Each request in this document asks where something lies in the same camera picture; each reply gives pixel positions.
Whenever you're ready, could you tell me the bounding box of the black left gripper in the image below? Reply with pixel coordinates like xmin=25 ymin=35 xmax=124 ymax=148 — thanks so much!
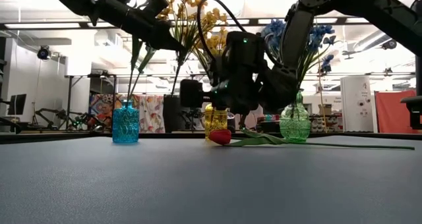
xmin=97 ymin=0 xmax=187 ymax=53

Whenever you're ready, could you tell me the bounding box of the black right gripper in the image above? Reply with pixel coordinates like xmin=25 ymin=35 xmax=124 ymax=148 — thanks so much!
xmin=180 ymin=31 xmax=268 ymax=116

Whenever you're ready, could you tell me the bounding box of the blue artificial flower bunch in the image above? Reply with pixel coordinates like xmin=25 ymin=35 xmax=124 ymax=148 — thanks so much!
xmin=296 ymin=24 xmax=336 ymax=93
xmin=298 ymin=52 xmax=336 ymax=93
xmin=260 ymin=18 xmax=299 ymax=93

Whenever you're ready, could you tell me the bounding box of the yellow glass vase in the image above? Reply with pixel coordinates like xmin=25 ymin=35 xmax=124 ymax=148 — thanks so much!
xmin=204 ymin=103 xmax=229 ymax=141

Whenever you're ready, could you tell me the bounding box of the green glass vase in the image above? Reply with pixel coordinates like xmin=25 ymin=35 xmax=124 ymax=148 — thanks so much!
xmin=279 ymin=89 xmax=312 ymax=142

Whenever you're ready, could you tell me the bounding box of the blue glass vase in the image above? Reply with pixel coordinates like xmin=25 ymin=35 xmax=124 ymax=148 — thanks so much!
xmin=111 ymin=99 xmax=140 ymax=144

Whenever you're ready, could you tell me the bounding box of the colourful patterned cloth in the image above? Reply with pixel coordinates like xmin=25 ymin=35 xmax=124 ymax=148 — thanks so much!
xmin=88 ymin=93 xmax=166 ymax=134

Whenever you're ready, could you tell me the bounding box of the black rectangular box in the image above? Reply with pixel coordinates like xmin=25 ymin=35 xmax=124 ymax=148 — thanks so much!
xmin=163 ymin=94 xmax=186 ymax=133

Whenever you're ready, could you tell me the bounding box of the shelf with small items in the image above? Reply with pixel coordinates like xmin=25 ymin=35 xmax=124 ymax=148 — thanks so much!
xmin=309 ymin=113 xmax=342 ymax=133

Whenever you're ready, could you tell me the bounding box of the white cabinet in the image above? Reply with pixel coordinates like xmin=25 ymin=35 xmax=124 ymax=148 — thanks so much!
xmin=340 ymin=75 xmax=376 ymax=133

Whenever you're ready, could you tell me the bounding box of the long ceiling light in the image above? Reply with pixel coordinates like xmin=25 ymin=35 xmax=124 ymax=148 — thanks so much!
xmin=3 ymin=22 xmax=82 ymax=30

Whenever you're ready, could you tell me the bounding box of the orange red partition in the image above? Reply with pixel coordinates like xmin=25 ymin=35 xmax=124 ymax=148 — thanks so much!
xmin=375 ymin=90 xmax=419 ymax=134

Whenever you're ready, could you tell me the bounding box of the black computer monitor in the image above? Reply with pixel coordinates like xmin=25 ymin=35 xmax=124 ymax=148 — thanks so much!
xmin=7 ymin=93 xmax=28 ymax=117

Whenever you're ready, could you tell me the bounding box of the grey side table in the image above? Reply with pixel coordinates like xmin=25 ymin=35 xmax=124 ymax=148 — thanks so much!
xmin=400 ymin=95 xmax=422 ymax=131

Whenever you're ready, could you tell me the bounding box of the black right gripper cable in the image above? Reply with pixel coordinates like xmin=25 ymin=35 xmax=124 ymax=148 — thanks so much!
xmin=196 ymin=0 xmax=248 ymax=63

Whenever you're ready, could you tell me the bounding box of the black round wall camera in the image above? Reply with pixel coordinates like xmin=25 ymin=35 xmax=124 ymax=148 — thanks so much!
xmin=36 ymin=45 xmax=52 ymax=61

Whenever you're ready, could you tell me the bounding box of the black aluminium table frame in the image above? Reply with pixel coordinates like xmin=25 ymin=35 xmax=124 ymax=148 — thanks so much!
xmin=0 ymin=130 xmax=422 ymax=145

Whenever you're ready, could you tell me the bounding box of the black ceiling camera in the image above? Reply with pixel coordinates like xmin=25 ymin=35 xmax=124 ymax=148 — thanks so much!
xmin=382 ymin=38 xmax=398 ymax=51

